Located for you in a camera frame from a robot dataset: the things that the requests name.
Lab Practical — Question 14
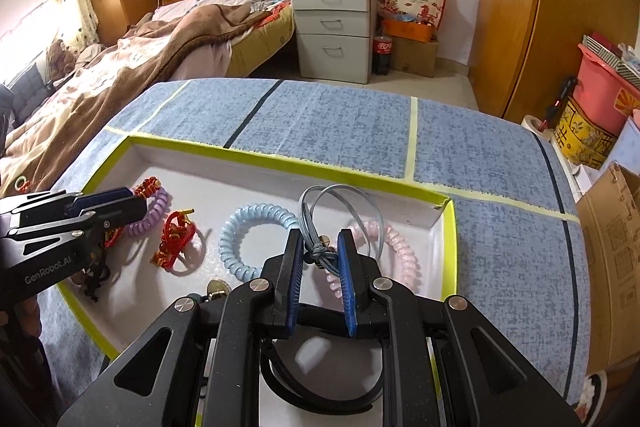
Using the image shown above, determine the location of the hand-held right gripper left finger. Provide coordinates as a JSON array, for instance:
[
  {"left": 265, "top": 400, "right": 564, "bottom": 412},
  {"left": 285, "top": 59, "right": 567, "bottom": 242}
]
[{"left": 57, "top": 229, "right": 306, "bottom": 427}]

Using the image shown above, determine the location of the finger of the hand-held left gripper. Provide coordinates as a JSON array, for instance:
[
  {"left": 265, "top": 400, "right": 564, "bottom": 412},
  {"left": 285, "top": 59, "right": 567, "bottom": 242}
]
[
  {"left": 0, "top": 198, "right": 148, "bottom": 259},
  {"left": 0, "top": 187, "right": 136, "bottom": 229}
]

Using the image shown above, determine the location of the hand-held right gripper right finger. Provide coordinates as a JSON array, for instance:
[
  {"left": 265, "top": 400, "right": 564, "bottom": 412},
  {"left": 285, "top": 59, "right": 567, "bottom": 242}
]
[{"left": 336, "top": 229, "right": 583, "bottom": 427}]

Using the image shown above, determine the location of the grey elastic hair tie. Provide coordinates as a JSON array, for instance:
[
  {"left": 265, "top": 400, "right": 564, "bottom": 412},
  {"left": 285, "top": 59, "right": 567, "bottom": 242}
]
[{"left": 298, "top": 184, "right": 386, "bottom": 273}]

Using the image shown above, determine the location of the black hair tie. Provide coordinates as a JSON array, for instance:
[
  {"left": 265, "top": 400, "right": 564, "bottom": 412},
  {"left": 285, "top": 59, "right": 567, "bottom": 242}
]
[{"left": 72, "top": 252, "right": 113, "bottom": 304}]

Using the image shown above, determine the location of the light blue spiral hair tie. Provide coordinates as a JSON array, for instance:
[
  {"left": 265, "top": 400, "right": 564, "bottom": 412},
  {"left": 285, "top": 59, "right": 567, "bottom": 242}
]
[{"left": 219, "top": 203, "right": 297, "bottom": 282}]

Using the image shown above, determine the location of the black and gold bracelet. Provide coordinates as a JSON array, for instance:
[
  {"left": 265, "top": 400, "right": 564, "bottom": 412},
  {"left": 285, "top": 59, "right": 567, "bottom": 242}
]
[{"left": 202, "top": 278, "right": 232, "bottom": 304}]

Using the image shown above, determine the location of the lime green cardboard box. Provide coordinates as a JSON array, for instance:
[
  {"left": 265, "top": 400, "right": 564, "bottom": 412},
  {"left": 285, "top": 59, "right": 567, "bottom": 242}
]
[{"left": 55, "top": 136, "right": 458, "bottom": 427}]

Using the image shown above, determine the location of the person's left hand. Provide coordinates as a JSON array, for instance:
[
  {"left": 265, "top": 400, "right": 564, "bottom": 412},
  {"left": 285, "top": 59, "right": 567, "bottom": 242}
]
[{"left": 12, "top": 299, "right": 45, "bottom": 343}]

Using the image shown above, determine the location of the brown fleece blanket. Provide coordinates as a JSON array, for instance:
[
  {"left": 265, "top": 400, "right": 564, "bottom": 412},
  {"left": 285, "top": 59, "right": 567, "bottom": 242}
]
[{"left": 0, "top": 0, "right": 261, "bottom": 168}]

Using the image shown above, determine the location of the grey tufted cushion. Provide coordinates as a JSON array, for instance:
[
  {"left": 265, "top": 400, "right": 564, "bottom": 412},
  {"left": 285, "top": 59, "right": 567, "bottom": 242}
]
[{"left": 0, "top": 62, "right": 51, "bottom": 128}]

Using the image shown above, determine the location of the blue patterned tablecloth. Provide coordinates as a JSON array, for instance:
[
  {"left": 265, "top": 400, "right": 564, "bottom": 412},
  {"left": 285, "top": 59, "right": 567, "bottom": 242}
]
[{"left": 35, "top": 78, "right": 586, "bottom": 408}]

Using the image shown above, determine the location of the brown teddy bear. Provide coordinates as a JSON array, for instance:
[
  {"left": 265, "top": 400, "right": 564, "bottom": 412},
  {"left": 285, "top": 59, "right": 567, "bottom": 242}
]
[{"left": 45, "top": 39, "right": 76, "bottom": 75}]

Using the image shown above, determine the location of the pink bed sheet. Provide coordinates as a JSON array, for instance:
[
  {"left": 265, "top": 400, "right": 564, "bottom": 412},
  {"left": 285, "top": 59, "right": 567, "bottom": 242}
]
[{"left": 150, "top": 0, "right": 241, "bottom": 82}]

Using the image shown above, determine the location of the yellow mattress cover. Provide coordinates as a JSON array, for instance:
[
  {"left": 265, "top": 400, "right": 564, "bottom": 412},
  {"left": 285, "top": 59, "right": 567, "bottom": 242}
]
[{"left": 225, "top": 4, "right": 296, "bottom": 78}]

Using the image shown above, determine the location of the cola bottle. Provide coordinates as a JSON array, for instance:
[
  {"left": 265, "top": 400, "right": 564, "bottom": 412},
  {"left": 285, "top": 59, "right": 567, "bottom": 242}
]
[{"left": 372, "top": 34, "right": 395, "bottom": 76}]

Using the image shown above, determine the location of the small brown cardboard box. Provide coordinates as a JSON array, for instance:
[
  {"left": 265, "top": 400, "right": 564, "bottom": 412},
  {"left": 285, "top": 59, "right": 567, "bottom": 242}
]
[{"left": 390, "top": 38, "right": 440, "bottom": 78}]

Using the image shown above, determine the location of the white paper roll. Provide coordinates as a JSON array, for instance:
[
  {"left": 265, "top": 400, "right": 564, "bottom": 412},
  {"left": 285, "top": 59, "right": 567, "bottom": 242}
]
[{"left": 520, "top": 114, "right": 551, "bottom": 142}]

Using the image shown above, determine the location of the grey drawer nightstand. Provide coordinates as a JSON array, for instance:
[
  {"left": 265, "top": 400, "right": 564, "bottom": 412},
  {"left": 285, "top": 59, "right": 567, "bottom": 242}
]
[{"left": 287, "top": 0, "right": 383, "bottom": 84}]

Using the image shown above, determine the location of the orange box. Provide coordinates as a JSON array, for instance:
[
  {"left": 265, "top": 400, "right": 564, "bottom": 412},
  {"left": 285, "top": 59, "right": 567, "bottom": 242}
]
[{"left": 381, "top": 18, "right": 435, "bottom": 44}]

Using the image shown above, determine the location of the yellow patterned box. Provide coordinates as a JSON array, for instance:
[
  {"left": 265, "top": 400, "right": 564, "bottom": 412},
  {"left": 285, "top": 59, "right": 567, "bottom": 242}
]
[{"left": 552, "top": 97, "right": 621, "bottom": 170}]

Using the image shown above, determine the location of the patterned slipper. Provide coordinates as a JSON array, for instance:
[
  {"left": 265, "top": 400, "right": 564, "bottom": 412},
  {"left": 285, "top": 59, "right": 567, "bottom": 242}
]
[{"left": 575, "top": 369, "right": 608, "bottom": 423}]

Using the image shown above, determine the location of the light blue box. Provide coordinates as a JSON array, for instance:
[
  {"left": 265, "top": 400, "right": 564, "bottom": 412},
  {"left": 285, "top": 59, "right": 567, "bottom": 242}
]
[{"left": 612, "top": 109, "right": 640, "bottom": 172}]

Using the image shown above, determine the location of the pink plastic bucket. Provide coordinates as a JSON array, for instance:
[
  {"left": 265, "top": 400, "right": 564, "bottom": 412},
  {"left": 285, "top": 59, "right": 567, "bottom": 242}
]
[{"left": 575, "top": 44, "right": 640, "bottom": 118}]

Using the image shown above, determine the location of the large wooden wardrobe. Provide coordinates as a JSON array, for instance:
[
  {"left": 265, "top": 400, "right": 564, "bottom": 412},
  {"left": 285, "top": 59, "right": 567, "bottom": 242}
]
[{"left": 472, "top": 0, "right": 636, "bottom": 122}]

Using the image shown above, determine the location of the purple spiral hair tie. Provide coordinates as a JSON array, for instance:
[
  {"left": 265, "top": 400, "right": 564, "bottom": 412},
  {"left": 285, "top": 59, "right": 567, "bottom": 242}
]
[{"left": 125, "top": 187, "right": 168, "bottom": 239}]

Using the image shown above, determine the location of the pink spiral hair tie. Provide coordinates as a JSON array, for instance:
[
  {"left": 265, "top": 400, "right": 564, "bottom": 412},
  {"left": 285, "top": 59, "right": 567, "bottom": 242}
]
[{"left": 320, "top": 219, "right": 418, "bottom": 313}]

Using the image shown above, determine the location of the red black handled tool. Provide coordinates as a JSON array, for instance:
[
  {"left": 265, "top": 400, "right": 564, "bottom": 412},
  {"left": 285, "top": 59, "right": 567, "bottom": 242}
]
[{"left": 537, "top": 76, "right": 578, "bottom": 132}]

